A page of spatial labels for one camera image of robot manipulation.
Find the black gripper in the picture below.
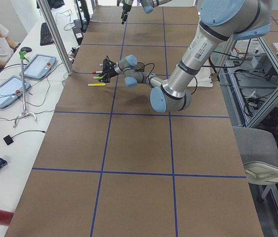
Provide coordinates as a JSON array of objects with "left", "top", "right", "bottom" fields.
[
  {"left": 121, "top": 2, "right": 131, "bottom": 24},
  {"left": 99, "top": 64, "right": 117, "bottom": 83}
]

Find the yellow highlighter pen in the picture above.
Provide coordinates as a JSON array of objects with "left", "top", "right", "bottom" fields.
[{"left": 87, "top": 83, "right": 106, "bottom": 87}]

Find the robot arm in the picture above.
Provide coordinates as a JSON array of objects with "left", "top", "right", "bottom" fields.
[
  {"left": 99, "top": 0, "right": 273, "bottom": 113},
  {"left": 117, "top": 0, "right": 171, "bottom": 24}
]

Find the far teach pendant tablet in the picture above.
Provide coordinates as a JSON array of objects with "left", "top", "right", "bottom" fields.
[{"left": 24, "top": 54, "right": 56, "bottom": 80}]

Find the teach pendant tablet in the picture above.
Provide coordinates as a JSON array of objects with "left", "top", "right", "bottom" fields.
[
  {"left": 0, "top": 76, "right": 23, "bottom": 109},
  {"left": 24, "top": 54, "right": 56, "bottom": 80}
]

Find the black keyboard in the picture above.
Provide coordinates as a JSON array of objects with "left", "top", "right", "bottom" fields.
[{"left": 40, "top": 22, "right": 54, "bottom": 46}]

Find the green tipped metal stand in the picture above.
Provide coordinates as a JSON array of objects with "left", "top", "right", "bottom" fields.
[{"left": 13, "top": 48, "right": 37, "bottom": 128}]

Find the near teach pendant tablet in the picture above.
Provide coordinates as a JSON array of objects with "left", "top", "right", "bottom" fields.
[{"left": 0, "top": 76, "right": 23, "bottom": 109}]

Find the small black puck device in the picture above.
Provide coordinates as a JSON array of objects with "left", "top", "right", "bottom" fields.
[{"left": 3, "top": 135, "right": 14, "bottom": 145}]

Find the grey office chair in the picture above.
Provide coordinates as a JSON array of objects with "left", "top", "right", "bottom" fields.
[{"left": 233, "top": 126, "right": 278, "bottom": 201}]

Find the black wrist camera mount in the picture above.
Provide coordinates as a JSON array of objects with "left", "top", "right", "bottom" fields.
[{"left": 102, "top": 56, "right": 115, "bottom": 71}]

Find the aluminium frame post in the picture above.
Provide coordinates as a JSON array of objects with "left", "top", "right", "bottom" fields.
[{"left": 37, "top": 0, "right": 73, "bottom": 76}]

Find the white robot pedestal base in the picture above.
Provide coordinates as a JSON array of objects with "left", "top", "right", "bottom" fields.
[{"left": 188, "top": 67, "right": 213, "bottom": 87}]

